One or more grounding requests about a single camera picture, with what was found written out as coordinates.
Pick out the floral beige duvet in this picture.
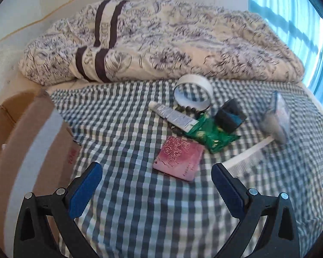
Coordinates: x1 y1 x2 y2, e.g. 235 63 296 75
19 0 304 86

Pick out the brown cardboard box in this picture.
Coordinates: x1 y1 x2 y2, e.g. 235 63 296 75
0 90 80 257

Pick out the green snack packet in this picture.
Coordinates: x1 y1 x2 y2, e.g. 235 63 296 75
185 114 240 153

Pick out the clear plastic bag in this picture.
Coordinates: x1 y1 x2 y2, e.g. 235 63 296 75
260 91 290 144

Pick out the white cream tube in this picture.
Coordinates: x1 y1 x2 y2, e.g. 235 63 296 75
148 101 199 133

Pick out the blue window curtain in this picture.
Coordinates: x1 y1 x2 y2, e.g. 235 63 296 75
248 0 323 106

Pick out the black teal small box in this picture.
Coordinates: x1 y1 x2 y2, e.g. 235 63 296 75
214 98 247 133

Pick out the pink floral wallet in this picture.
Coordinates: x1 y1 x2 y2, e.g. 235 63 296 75
152 136 205 182

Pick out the white tape roll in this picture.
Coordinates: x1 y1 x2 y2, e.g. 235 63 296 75
173 74 214 111

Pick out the white comb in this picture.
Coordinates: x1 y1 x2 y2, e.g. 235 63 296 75
223 136 274 177

